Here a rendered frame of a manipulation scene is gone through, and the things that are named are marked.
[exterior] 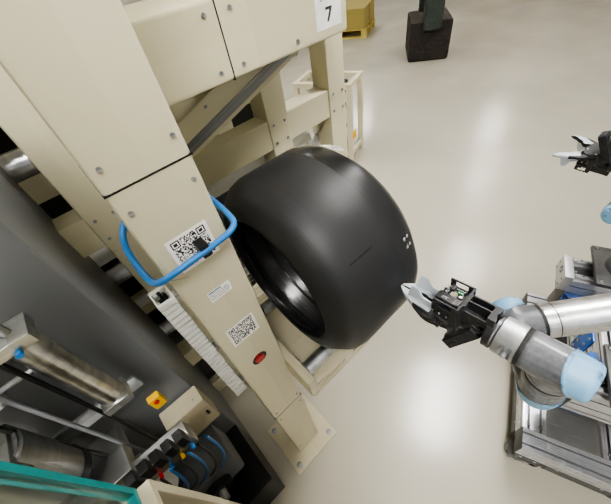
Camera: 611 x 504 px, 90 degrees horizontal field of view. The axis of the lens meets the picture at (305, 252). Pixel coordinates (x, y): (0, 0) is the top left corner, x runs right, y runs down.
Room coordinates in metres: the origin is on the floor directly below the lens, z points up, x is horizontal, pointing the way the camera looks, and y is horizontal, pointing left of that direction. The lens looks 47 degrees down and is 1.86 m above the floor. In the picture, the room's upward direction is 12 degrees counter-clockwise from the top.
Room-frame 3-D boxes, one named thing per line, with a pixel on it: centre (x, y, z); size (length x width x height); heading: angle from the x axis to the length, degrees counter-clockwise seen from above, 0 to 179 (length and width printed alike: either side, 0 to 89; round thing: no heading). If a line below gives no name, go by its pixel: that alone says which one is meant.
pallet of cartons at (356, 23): (8.08, -1.79, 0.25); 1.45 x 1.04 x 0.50; 55
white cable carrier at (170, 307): (0.38, 0.27, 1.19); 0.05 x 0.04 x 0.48; 34
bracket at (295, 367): (0.51, 0.17, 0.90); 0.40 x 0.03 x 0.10; 34
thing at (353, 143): (3.20, -0.56, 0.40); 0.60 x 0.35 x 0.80; 55
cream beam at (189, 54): (0.92, 0.08, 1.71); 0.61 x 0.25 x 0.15; 124
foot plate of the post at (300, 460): (0.45, 0.22, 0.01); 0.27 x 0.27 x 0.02; 34
